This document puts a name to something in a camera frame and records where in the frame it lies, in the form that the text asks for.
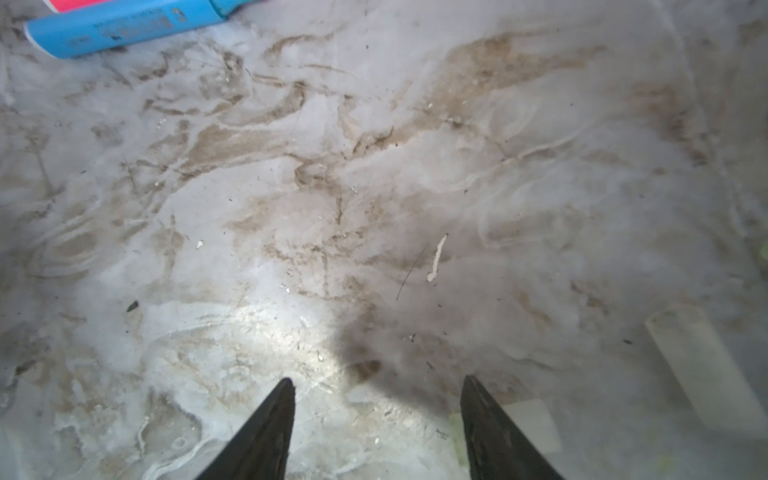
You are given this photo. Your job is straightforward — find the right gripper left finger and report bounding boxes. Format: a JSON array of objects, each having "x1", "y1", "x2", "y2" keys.
[{"x1": 197, "y1": 378, "x2": 296, "y2": 480}]

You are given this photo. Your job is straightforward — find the pink highlighter pen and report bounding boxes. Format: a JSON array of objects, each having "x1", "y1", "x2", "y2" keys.
[{"x1": 44, "y1": 0, "x2": 108, "y2": 13}]

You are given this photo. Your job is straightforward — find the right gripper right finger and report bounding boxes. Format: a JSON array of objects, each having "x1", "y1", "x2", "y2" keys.
[{"x1": 460, "y1": 375, "x2": 563, "y2": 480}]

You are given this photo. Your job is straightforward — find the blue highlighter pen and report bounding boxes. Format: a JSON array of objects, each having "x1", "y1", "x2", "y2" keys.
[{"x1": 24, "y1": 0, "x2": 251, "y2": 59}]

